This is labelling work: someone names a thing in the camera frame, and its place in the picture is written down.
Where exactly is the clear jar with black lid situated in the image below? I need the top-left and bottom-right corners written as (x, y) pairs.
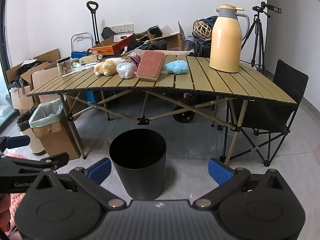
top-left (57, 57), bottom-right (72, 77)

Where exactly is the white wall socket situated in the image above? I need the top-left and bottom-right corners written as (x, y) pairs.
top-left (109, 24), bottom-right (134, 33)

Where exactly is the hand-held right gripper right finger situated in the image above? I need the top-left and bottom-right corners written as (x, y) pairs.
top-left (194, 158), bottom-right (289, 209)

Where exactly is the white bin with black bag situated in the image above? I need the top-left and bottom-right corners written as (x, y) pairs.
top-left (16, 114), bottom-right (47, 156)

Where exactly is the metal folding frame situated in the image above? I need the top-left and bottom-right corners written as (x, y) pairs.
top-left (71, 32), bottom-right (93, 53)

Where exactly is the black trolley handle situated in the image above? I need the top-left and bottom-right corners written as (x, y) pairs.
top-left (87, 1), bottom-right (100, 46)

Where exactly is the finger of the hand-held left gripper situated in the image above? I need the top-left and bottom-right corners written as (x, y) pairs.
top-left (0, 135), bottom-right (31, 157)
top-left (0, 152), bottom-right (70, 178)

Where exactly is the large open cardboard box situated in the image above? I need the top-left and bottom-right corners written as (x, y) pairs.
top-left (5, 49), bottom-right (62, 110)

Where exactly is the black camera tripod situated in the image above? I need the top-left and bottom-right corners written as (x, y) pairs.
top-left (250, 1), bottom-right (282, 72)

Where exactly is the blue water bottle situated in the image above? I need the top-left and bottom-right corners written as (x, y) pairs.
top-left (184, 36), bottom-right (195, 54)

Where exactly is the cardboard box with green liner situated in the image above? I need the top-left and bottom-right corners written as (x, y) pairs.
top-left (29, 99), bottom-right (81, 161)

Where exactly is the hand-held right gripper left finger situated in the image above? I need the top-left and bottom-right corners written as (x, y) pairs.
top-left (30, 158), bottom-right (125, 209)

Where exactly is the black round bin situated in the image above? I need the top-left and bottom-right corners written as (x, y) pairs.
top-left (109, 129), bottom-right (167, 201)

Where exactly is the clear crumpled plastic bag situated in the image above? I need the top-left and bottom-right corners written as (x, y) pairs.
top-left (116, 62), bottom-right (137, 79)

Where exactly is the red book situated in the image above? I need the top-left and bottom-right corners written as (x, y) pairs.
top-left (136, 51), bottom-right (165, 82)

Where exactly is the olive folding camping table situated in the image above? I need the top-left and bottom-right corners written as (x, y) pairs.
top-left (26, 54), bottom-right (297, 161)

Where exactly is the black folding chair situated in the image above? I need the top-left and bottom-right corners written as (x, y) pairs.
top-left (220, 59), bottom-right (309, 167)

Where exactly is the rattan ball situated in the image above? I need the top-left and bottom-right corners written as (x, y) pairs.
top-left (193, 20), bottom-right (213, 40)

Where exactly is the light blue plush toy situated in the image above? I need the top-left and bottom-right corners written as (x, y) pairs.
top-left (165, 60), bottom-right (188, 75)

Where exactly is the yellow thermos jug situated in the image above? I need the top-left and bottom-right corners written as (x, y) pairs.
top-left (209, 4), bottom-right (250, 73)

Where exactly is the yellow and white plush sheep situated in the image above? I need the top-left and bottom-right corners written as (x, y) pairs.
top-left (94, 57), bottom-right (125, 77)

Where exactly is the orange shoe box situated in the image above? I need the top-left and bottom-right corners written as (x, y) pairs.
top-left (90, 34), bottom-right (136, 55)

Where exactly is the purple shiny cloth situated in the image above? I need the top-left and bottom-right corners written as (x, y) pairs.
top-left (128, 52), bottom-right (143, 65)

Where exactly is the black bag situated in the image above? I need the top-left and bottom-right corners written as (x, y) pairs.
top-left (101, 27), bottom-right (118, 39)

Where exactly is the blue bag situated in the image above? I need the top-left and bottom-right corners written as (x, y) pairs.
top-left (192, 16), bottom-right (218, 55)

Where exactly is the black wagon wheel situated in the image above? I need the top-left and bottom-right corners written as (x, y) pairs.
top-left (173, 106), bottom-right (195, 124)

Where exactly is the yellow paper box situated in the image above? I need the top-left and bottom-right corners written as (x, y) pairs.
top-left (79, 55), bottom-right (99, 64)

